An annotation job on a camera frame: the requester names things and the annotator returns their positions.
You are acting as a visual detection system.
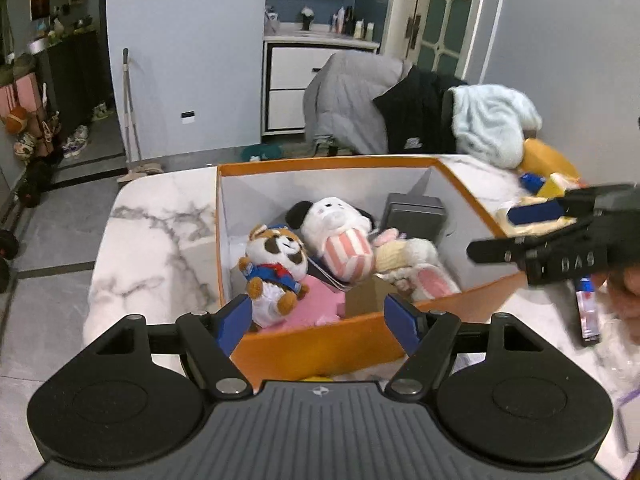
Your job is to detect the grey puffer jacket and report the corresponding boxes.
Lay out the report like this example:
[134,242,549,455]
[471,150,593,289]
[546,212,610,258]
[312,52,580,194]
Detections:
[302,52,413,153]

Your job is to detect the gold gift box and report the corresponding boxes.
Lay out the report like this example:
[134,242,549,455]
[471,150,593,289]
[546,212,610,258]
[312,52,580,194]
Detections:
[345,277,416,318]

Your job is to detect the black smartphone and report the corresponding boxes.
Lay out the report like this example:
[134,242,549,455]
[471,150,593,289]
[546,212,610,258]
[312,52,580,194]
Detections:
[574,277,601,348]

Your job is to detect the pink snap wallet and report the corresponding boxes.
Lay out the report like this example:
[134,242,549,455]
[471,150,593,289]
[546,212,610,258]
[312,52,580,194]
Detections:
[257,275,348,331]

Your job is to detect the dark illustrated booklet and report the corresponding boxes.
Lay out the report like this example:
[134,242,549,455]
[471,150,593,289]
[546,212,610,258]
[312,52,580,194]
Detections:
[306,257,351,292]

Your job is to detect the pair of white sneakers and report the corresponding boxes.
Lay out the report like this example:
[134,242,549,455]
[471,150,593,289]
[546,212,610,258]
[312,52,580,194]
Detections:
[62,125,90,158]

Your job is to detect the raccoon plush toy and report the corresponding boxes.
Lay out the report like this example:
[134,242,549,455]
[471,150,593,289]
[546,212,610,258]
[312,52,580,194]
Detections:
[238,224,311,328]

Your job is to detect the white drawer cabinet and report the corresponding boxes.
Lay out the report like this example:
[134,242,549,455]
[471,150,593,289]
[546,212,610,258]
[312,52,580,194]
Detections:
[261,35,381,136]

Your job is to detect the glass panel door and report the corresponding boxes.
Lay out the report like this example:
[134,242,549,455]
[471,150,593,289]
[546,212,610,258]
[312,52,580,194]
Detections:
[380,0,506,86]

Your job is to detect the light blue fleece towel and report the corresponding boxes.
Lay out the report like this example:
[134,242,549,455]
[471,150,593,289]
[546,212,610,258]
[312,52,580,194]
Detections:
[449,84,543,170]

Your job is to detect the patterned ball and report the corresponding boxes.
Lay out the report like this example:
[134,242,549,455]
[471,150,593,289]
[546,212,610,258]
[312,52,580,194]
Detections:
[12,132,38,161]

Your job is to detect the broom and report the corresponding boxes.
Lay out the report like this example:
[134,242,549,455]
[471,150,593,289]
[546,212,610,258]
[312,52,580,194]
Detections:
[117,47,163,183]

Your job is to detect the orange cardboard box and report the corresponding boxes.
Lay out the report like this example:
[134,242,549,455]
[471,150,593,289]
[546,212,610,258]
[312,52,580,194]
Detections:
[215,156,531,393]

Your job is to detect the teal slipper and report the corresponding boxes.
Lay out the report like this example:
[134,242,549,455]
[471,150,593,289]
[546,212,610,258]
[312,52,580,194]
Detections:
[242,144,283,161]

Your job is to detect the orange basketball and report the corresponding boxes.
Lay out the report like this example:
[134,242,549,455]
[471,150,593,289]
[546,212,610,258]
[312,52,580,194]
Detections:
[0,105,28,135]

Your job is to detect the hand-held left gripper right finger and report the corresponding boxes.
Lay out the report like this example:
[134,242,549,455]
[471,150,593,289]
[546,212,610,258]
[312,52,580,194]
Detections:
[382,294,548,401]

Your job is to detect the black jacket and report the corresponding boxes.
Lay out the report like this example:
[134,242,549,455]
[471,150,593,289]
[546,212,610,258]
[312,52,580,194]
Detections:
[372,65,468,156]

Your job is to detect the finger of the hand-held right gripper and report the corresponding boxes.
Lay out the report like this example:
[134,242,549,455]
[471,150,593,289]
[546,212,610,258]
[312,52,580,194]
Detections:
[466,230,591,266]
[507,184,636,226]

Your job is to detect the dark shoe cabinet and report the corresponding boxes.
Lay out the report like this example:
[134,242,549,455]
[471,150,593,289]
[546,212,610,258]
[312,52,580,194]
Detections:
[30,30,116,126]

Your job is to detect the pink bag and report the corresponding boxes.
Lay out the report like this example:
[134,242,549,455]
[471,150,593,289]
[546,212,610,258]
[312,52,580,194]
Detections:
[0,72,43,121]

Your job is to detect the yellow mug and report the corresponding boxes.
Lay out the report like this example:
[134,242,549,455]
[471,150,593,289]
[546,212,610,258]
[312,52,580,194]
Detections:
[537,172,571,198]

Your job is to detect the white pig plush toy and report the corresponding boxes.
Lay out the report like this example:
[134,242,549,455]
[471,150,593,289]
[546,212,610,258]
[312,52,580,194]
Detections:
[286,197,376,283]

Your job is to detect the grey small box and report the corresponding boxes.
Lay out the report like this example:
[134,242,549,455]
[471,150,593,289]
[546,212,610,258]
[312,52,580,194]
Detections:
[378,192,447,251]

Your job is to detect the white bowl with cream bag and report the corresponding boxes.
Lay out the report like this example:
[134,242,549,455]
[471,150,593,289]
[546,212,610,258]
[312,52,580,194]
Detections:
[495,195,576,237]

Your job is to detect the person's right hand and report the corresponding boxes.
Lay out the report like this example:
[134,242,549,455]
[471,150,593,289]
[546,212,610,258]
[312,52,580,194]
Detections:
[604,266,640,322]

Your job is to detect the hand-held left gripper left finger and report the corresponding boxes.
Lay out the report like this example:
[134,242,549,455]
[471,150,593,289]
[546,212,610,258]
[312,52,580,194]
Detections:
[87,294,253,401]

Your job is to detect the cream crochet doll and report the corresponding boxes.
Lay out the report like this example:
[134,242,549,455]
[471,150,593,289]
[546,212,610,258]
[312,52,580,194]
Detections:
[371,228,461,301]

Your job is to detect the yellow box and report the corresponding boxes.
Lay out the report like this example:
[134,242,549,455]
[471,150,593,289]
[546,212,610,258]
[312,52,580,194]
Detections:
[517,137,581,183]

